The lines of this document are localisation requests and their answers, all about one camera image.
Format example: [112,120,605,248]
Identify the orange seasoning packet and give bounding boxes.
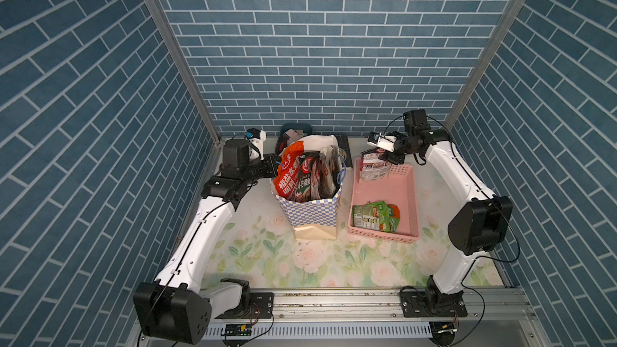
[273,141,305,201]

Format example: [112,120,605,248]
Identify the small red white packet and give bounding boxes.
[360,148,392,182]

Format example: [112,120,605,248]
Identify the pink plastic basket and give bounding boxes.
[347,157,420,244]

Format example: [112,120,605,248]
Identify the blue checkered paper bag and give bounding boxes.
[271,135,346,240]

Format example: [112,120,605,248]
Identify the green small sachet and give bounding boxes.
[352,201,400,233]

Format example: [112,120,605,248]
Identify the dark red fish seasoning packet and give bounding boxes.
[311,146,342,200]

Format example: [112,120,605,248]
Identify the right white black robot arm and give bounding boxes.
[369,109,514,300]

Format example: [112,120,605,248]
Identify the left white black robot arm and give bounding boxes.
[133,129,277,345]

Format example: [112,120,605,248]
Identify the green circuit board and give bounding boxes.
[222,324,253,339]

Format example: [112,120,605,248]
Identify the right circuit board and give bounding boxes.
[429,322,458,346]

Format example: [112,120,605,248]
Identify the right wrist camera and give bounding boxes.
[367,132,397,153]

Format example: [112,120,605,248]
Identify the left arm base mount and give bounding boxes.
[218,292,275,320]

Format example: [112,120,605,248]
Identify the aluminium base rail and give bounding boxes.
[201,288,536,325]

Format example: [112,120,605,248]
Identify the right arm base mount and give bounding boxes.
[399,289,468,318]

